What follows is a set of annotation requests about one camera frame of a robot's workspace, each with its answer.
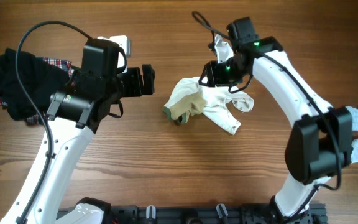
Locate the white baby bodysuit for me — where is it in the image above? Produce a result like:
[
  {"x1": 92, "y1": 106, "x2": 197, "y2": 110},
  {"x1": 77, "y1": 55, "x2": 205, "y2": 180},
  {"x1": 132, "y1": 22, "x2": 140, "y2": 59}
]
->
[{"x1": 162, "y1": 77, "x2": 254, "y2": 135}]

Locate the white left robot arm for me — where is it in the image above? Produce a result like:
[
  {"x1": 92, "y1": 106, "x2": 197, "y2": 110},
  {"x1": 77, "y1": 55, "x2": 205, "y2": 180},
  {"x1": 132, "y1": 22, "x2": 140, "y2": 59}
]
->
[{"x1": 1, "y1": 35, "x2": 155, "y2": 223}]

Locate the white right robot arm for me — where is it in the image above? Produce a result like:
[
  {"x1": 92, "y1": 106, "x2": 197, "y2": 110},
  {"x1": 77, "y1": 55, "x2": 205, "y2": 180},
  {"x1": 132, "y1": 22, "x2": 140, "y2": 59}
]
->
[{"x1": 199, "y1": 17, "x2": 353, "y2": 223}]

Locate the red plaid garment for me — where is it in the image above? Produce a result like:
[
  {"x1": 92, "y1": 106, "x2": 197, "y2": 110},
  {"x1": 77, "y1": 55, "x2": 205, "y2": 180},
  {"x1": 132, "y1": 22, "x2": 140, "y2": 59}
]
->
[{"x1": 0, "y1": 57, "x2": 75, "y2": 126}]

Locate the black folded garment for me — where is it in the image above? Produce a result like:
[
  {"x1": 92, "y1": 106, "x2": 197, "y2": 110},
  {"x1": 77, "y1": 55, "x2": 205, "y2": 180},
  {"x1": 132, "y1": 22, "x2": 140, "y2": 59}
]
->
[{"x1": 0, "y1": 48, "x2": 70, "y2": 121}]

